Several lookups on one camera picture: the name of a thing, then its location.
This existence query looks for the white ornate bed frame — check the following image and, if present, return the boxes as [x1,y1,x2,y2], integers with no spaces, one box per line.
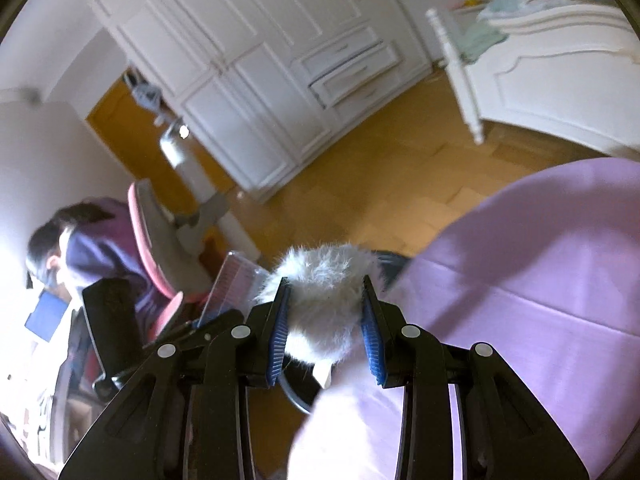
[426,2,639,159]

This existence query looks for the black trash bin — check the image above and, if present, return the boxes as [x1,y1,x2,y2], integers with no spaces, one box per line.
[278,356,321,415]

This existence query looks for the pink office chair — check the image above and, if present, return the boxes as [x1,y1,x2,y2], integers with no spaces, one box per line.
[81,178,216,401]

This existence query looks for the purple round tablecloth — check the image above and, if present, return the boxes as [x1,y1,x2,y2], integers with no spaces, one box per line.
[383,158,639,479]

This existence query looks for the white panelled wardrobe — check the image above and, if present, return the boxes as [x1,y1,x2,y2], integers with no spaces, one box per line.
[90,0,431,200]

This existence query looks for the white fluffy plush ball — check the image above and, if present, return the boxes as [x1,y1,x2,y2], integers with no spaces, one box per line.
[256,244,385,389]

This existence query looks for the seated person purple shirt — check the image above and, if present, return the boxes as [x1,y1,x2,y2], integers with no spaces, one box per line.
[26,197,167,330]

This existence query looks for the white grey standing pole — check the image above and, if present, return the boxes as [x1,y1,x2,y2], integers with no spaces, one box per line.
[160,117,262,262]

